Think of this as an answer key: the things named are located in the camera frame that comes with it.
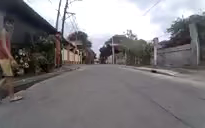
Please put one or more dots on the grey concrete pavement with kerb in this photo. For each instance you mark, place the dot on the grey concrete pavement with kerb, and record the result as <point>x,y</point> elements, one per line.
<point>40,75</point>
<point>176,70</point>

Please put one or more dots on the dark building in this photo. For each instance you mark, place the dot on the dark building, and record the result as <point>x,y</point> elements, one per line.
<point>26,23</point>

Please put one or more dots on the grey concrete road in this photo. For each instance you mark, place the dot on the grey concrete road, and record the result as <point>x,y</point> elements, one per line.
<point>106,96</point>

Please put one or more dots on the tree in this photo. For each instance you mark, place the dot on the tree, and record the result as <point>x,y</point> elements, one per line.
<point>79,38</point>

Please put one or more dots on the pale concrete post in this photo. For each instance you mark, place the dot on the pale concrete post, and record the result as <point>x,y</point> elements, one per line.
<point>155,50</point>

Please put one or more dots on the large grey concrete pillar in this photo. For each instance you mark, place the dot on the large grey concrete pillar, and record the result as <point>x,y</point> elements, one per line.
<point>194,43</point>

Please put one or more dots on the row of trees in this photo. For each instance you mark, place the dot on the row of trees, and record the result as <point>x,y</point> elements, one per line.
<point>136,50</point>

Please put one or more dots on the bushes with pale flowers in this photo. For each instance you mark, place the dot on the bushes with pale flowers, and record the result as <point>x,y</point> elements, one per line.
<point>36,53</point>

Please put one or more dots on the white fence with orange pillars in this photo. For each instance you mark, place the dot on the white fence with orange pillars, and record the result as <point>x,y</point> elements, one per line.
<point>71,56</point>

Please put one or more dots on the grey wall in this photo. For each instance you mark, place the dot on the grey wall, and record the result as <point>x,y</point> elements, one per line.
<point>176,55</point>

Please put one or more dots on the utility pole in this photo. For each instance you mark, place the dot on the utility pole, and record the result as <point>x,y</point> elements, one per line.
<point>64,16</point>
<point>58,13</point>

